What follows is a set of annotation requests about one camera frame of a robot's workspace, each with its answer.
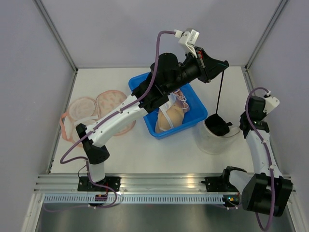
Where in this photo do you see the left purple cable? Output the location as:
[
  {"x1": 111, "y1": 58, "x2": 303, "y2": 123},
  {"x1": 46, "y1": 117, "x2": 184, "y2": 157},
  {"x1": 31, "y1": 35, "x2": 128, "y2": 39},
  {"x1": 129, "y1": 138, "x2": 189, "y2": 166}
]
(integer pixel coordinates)
[{"x1": 43, "y1": 30, "x2": 183, "y2": 213}]

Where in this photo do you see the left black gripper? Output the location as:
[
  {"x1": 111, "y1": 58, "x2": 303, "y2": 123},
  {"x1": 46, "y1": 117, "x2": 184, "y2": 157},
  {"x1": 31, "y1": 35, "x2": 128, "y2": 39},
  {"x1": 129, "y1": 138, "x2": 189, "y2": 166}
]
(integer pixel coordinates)
[{"x1": 166, "y1": 47, "x2": 229, "y2": 94}]

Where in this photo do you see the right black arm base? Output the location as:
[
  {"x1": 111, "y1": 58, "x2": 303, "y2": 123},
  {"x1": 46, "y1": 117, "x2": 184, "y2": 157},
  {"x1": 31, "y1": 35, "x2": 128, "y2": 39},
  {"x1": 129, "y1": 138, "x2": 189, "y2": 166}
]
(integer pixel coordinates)
[{"x1": 201, "y1": 176, "x2": 235, "y2": 192}]

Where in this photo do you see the white mesh laundry bag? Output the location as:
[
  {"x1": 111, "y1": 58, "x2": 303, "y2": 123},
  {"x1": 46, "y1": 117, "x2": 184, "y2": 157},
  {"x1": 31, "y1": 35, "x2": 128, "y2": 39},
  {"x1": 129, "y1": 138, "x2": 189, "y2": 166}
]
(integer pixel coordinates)
[{"x1": 194, "y1": 121, "x2": 240, "y2": 155}]

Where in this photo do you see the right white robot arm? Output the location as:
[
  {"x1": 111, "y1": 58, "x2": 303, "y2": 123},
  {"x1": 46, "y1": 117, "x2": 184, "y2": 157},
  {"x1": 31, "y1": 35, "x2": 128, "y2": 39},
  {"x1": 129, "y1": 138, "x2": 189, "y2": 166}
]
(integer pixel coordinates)
[{"x1": 220, "y1": 90, "x2": 293, "y2": 217}]

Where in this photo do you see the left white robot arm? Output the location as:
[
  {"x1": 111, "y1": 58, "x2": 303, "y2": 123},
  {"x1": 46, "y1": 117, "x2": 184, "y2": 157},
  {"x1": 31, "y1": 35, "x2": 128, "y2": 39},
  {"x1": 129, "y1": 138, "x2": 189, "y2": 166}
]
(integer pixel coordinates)
[{"x1": 76, "y1": 30, "x2": 229, "y2": 191}]

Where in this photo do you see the floral mesh laundry bag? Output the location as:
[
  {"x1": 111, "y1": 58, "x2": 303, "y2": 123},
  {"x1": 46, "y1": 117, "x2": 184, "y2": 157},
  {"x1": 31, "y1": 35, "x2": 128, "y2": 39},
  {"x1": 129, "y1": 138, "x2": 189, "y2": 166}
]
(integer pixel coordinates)
[{"x1": 59, "y1": 89, "x2": 130, "y2": 149}]

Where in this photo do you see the white slotted cable duct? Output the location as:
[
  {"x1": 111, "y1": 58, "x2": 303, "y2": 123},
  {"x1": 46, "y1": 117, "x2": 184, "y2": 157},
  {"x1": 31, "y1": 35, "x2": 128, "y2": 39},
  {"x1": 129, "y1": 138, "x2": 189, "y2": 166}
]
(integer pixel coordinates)
[{"x1": 44, "y1": 194, "x2": 224, "y2": 204}]

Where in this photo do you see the aluminium mounting rail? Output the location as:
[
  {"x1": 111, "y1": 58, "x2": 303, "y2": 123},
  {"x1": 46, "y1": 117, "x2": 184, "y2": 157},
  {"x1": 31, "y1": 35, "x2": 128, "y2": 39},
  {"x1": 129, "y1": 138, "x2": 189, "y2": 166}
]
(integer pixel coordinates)
[{"x1": 33, "y1": 172, "x2": 297, "y2": 194}]

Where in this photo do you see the beige bra in bin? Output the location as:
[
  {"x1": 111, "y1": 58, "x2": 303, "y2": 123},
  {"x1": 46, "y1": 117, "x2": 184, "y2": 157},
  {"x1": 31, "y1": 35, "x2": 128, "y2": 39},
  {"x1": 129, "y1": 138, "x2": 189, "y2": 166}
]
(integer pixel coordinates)
[{"x1": 154, "y1": 88, "x2": 191, "y2": 133}]

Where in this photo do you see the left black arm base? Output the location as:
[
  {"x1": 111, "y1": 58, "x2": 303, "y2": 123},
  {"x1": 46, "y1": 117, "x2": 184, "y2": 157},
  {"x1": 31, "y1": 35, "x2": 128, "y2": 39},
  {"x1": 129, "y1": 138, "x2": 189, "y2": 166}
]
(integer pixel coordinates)
[{"x1": 77, "y1": 176, "x2": 121, "y2": 192}]

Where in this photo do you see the blue plastic bin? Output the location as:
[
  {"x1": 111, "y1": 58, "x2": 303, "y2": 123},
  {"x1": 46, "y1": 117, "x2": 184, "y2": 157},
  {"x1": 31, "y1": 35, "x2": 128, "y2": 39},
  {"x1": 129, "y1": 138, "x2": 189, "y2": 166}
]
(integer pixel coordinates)
[{"x1": 128, "y1": 72, "x2": 209, "y2": 140}]

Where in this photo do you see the black bra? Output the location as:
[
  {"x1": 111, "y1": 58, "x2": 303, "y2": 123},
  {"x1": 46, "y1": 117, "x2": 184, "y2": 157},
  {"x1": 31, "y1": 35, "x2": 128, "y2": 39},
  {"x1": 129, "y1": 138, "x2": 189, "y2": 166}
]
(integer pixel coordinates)
[{"x1": 205, "y1": 71, "x2": 232, "y2": 136}]

